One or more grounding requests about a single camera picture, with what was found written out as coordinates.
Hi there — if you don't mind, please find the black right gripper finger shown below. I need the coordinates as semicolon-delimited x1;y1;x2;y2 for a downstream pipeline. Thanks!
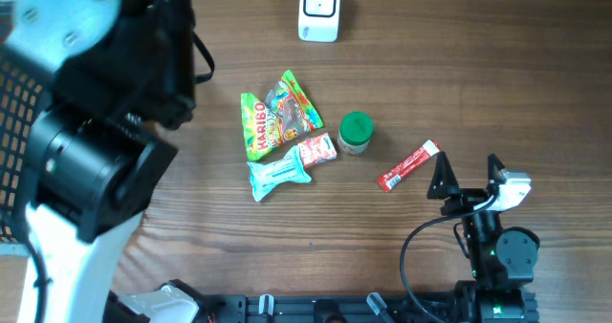
488;153;506;185
426;152;458;200

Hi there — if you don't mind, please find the red stick packet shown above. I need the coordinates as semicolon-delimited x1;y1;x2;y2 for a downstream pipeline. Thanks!
377;140;441;193

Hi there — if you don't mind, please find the green lid jar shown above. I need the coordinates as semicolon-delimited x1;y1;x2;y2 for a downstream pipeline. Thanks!
338;111;374;155

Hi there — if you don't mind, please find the small red tissue pack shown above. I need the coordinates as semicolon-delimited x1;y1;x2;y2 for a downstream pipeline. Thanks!
297;133;338;168

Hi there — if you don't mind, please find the green Haribo candy bag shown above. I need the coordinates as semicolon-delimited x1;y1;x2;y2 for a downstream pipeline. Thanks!
240;70;324;162

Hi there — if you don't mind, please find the mint green wipes pack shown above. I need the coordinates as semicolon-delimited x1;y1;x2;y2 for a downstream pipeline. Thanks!
248;146;312;202

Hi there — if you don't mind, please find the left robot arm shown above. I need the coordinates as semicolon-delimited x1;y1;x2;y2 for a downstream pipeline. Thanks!
1;0;211;322

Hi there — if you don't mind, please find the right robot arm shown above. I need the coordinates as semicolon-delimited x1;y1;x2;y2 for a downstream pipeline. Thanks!
426;152;540;322

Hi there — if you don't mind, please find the white barcode scanner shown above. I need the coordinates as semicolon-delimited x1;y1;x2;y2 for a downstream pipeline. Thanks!
298;0;340;43

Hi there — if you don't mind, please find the grey plastic shopping basket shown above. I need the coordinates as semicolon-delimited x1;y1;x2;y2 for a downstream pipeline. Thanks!
1;47;45;258

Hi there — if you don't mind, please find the black right camera cable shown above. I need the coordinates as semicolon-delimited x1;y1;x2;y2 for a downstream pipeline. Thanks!
398;196;497;323

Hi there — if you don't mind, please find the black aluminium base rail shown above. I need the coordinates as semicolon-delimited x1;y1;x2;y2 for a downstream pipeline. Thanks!
190;291;540;323

